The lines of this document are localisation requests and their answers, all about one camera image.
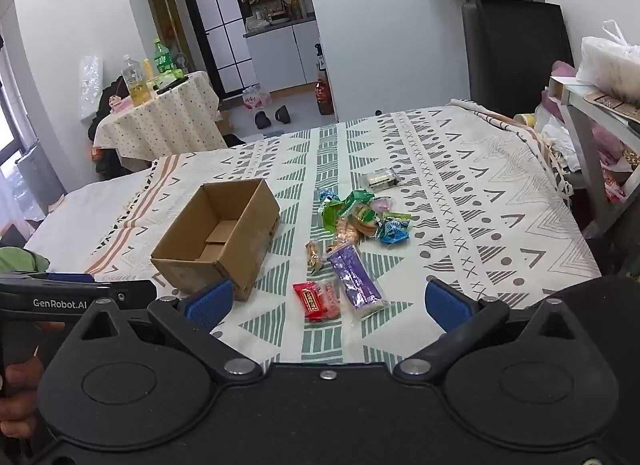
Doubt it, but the round table dotted tablecloth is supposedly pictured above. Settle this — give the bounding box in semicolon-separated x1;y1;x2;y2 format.
92;70;222;172

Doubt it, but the small brown snack packet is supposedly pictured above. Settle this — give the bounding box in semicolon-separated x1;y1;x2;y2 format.
306;240;325;274

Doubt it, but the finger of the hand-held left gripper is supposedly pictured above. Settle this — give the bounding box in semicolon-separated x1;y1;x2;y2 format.
30;271;97;285

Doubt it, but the grey metal shelf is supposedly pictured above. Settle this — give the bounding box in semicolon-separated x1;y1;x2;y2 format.
547;76;640;239

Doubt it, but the dark framed frosted door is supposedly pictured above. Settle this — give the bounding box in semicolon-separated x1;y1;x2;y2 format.
176;0;259;98

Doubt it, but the person's left hand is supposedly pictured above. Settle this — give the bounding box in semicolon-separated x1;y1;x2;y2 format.
0;359;47;442

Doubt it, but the green soda bottle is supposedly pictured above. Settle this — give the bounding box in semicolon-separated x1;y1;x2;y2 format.
152;38;174;78

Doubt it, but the clear biscuit sleeve packet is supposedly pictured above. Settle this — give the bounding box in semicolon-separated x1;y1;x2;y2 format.
327;217;363;253

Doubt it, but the black flat box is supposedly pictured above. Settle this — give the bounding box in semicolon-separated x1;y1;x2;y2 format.
152;76;191;95

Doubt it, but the white kitchen cabinet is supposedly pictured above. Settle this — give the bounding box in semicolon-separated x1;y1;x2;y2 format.
243;19;321;91

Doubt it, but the black folding board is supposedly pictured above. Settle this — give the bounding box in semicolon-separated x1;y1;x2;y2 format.
462;0;575;118

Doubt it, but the purple snack packet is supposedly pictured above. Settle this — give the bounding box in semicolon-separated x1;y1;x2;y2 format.
326;244;388;320

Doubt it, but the round cookie green packet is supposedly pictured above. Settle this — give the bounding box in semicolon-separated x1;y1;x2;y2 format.
350;201;383;239

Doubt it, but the clear bottle yellow liquid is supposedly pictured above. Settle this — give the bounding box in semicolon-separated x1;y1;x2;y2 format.
121;55;154;106

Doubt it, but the white snack packet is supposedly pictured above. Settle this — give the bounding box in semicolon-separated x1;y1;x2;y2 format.
361;167;399;190

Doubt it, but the pink wrapped water bottle pack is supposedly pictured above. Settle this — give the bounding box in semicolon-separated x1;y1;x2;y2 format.
242;86;271;111

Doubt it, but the white plastic bag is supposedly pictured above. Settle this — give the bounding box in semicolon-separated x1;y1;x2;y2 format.
575;20;640;102

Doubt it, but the red snack packet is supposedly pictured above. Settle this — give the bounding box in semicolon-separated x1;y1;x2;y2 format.
292;281;326;324

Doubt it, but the clear bubble wrap sheet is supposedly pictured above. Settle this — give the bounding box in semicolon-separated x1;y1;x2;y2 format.
78;55;104;121

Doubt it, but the brown cardboard box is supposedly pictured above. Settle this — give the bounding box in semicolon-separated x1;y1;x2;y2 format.
150;177;282;302

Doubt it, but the dark clothes pile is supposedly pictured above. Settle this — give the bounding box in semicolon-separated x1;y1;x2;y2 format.
88;76;132;176

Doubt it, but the white bed sheet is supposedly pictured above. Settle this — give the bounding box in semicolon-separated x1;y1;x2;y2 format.
22;169;157;277

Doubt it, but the dark red large bottle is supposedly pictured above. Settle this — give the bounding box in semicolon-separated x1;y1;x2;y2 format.
314;77;335;116

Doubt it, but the patterned fringed blanket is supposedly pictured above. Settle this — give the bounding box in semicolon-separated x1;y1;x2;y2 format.
87;104;603;365

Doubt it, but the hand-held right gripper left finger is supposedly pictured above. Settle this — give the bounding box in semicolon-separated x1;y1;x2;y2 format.
75;278;263;384

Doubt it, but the light green cloth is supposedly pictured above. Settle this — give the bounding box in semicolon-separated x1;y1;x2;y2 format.
0;247;51;276

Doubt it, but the pink cloth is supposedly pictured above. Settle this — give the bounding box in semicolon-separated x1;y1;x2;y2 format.
537;61;579;122

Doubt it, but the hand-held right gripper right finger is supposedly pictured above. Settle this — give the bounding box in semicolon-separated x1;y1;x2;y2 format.
391;278;584;383

